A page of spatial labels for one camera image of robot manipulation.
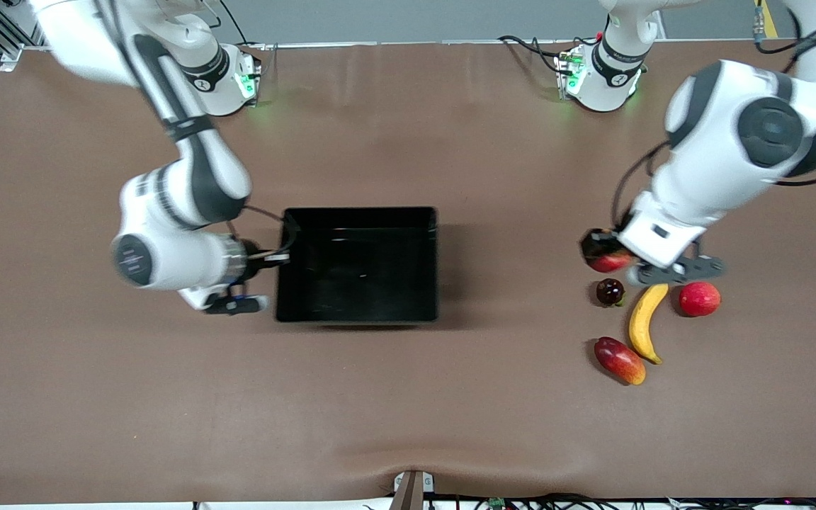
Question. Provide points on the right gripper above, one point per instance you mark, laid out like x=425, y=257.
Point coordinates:
x=258, y=258

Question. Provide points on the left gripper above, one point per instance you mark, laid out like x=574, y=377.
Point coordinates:
x=598, y=246

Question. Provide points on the red apple with yellow patch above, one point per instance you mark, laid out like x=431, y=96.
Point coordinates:
x=610, y=264

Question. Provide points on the black plastic box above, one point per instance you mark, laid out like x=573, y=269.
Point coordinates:
x=358, y=269

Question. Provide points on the yellow banana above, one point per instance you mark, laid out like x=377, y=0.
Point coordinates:
x=640, y=326

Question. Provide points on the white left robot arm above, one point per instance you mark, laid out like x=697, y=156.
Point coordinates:
x=720, y=163

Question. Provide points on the plain red apple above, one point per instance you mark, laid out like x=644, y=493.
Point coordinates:
x=700, y=299

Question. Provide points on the red yellow mango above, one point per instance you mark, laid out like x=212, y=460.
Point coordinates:
x=619, y=360

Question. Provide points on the brown table cover mat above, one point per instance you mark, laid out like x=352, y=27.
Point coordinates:
x=408, y=142

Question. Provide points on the metal table clamp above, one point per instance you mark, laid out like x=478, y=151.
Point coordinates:
x=411, y=492

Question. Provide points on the small green circuit board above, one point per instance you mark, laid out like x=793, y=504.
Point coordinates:
x=496, y=503

